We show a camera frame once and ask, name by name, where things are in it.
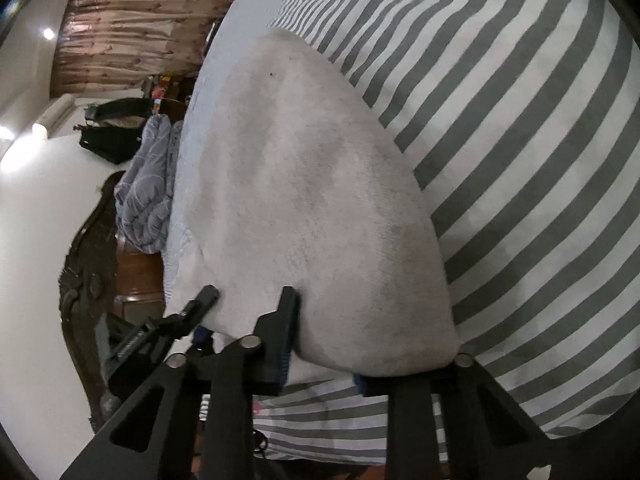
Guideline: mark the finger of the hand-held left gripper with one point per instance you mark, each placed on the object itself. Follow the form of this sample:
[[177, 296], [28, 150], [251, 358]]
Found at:
[[202, 336], [202, 297]]

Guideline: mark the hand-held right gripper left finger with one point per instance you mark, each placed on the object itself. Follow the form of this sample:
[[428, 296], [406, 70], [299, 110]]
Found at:
[[289, 340]]

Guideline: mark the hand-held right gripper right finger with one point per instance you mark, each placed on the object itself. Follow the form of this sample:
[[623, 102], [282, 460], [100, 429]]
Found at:
[[410, 410]]

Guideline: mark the light grey pants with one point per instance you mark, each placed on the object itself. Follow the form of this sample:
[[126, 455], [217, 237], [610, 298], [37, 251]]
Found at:
[[310, 210]]

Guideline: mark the dark carved wooden headboard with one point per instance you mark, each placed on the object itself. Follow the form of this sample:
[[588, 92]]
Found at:
[[95, 280]]

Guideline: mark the folded blue-grey quilt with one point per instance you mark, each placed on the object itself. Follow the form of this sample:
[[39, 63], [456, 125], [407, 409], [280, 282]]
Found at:
[[147, 195]]

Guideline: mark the hanging dark clothes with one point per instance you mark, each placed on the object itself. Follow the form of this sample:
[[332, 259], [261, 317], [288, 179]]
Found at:
[[112, 130]]

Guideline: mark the pile of colourful clutter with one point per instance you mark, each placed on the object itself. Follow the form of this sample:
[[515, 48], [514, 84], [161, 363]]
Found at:
[[165, 90]]

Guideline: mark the white air conditioner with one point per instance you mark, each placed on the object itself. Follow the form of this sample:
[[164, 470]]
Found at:
[[54, 112]]

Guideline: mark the pink patterned curtain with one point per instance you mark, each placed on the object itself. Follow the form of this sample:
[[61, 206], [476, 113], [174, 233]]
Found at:
[[135, 25]]

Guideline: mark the bed with striped sheet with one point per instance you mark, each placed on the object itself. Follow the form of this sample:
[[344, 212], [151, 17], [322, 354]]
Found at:
[[500, 135]]

